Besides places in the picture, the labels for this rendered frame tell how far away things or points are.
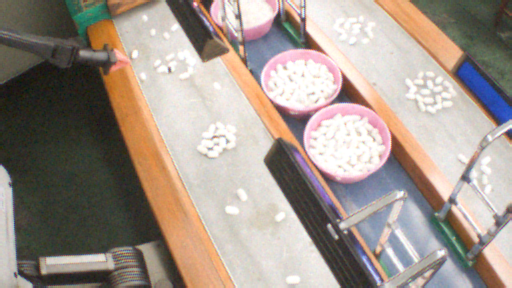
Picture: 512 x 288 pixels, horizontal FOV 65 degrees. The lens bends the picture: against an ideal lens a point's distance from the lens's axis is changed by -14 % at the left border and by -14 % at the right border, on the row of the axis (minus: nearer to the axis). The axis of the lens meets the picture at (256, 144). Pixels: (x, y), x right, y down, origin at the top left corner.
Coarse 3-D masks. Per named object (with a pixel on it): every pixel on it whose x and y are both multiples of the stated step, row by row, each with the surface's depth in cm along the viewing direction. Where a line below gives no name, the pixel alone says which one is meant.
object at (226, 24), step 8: (224, 0) 149; (232, 0) 139; (224, 8) 158; (232, 8) 146; (240, 8) 142; (224, 16) 161; (240, 16) 144; (224, 24) 164; (240, 24) 146; (224, 32) 167; (232, 32) 157; (240, 32) 150; (240, 40) 153; (240, 48) 156; (240, 56) 168; (248, 64) 165
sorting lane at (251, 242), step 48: (144, 48) 172; (192, 48) 169; (144, 96) 158; (192, 96) 156; (240, 96) 154; (192, 144) 144; (240, 144) 143; (192, 192) 135; (240, 240) 125; (288, 240) 124
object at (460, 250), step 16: (496, 128) 94; (480, 144) 94; (464, 176) 104; (480, 192) 101; (448, 208) 118; (448, 224) 124; (496, 224) 98; (448, 240) 123; (480, 240) 107; (464, 256) 118
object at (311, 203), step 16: (288, 144) 98; (272, 160) 99; (288, 160) 95; (304, 160) 100; (272, 176) 100; (288, 176) 95; (304, 176) 92; (288, 192) 95; (304, 192) 92; (320, 192) 92; (304, 208) 92; (320, 208) 88; (336, 208) 93; (304, 224) 92; (320, 224) 88; (320, 240) 88; (352, 240) 86; (336, 256) 85; (352, 256) 82; (368, 256) 87; (336, 272) 85; (352, 272) 82; (368, 272) 80
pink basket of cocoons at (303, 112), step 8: (280, 56) 159; (288, 56) 161; (296, 56) 161; (304, 56) 161; (312, 56) 160; (320, 56) 158; (272, 64) 159; (328, 64) 157; (264, 72) 155; (336, 72) 154; (264, 80) 155; (336, 80) 155; (264, 88) 151; (280, 104) 147; (320, 104) 145; (328, 104) 151; (288, 112) 152; (296, 112) 149; (304, 112) 149
